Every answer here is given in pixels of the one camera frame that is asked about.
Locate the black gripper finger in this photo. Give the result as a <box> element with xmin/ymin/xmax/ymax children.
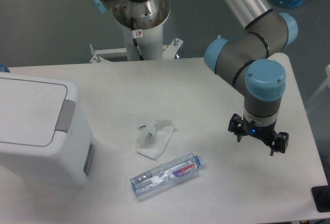
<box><xmin>228</xmin><ymin>113</ymin><xmax>244</xmax><ymax>142</ymax></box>
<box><xmin>266</xmin><ymin>131</ymin><xmax>289</xmax><ymax>156</ymax></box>

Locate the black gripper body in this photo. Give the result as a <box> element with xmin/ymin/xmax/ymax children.
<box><xmin>238</xmin><ymin>112</ymin><xmax>277</xmax><ymax>142</ymax></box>

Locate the white push-lid trash can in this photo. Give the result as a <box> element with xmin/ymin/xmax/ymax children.
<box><xmin>1</xmin><ymin>73</ymin><xmax>95</xmax><ymax>185</ymax></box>

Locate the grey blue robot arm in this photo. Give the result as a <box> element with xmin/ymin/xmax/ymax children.
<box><xmin>91</xmin><ymin>0</ymin><xmax>298</xmax><ymax>153</ymax></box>

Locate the blue object behind trash can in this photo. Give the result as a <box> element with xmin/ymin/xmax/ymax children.
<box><xmin>0</xmin><ymin>63</ymin><xmax>10</xmax><ymax>73</ymax></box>

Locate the black device at table edge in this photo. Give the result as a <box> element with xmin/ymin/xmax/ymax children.
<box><xmin>311</xmin><ymin>185</ymin><xmax>329</xmax><ymax>213</ymax></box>

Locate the clear plastic water bottle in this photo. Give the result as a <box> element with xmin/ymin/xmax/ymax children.
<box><xmin>130</xmin><ymin>153</ymin><xmax>203</xmax><ymax>197</ymax></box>

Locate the white frame at right edge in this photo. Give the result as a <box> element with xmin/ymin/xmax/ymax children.
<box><xmin>306</xmin><ymin>64</ymin><xmax>329</xmax><ymax>114</ymax></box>

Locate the black pedestal cable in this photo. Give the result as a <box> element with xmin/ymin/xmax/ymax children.
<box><xmin>130</xmin><ymin>18</ymin><xmax>145</xmax><ymax>61</ymax></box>

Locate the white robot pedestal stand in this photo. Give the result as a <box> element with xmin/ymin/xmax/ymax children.
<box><xmin>90</xmin><ymin>0</ymin><xmax>183</xmax><ymax>63</ymax></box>

